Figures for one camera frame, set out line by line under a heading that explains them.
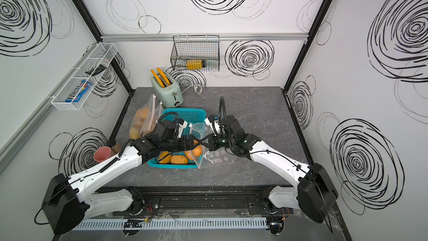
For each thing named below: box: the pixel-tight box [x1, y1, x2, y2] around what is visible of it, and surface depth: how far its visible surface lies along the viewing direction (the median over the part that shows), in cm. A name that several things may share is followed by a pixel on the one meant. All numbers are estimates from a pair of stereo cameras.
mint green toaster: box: [151, 72, 184, 108], surface depth 103 cm
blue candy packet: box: [65, 80, 92, 103], surface depth 72 cm
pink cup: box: [93, 146, 116, 163], surface depth 81 cm
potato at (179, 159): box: [169, 155, 189, 165], surface depth 84 cm
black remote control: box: [84, 64, 107, 76], surface depth 82 cm
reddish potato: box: [185, 145, 203, 161], surface depth 77 cm
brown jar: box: [110, 143, 123, 154], surface depth 87 cm
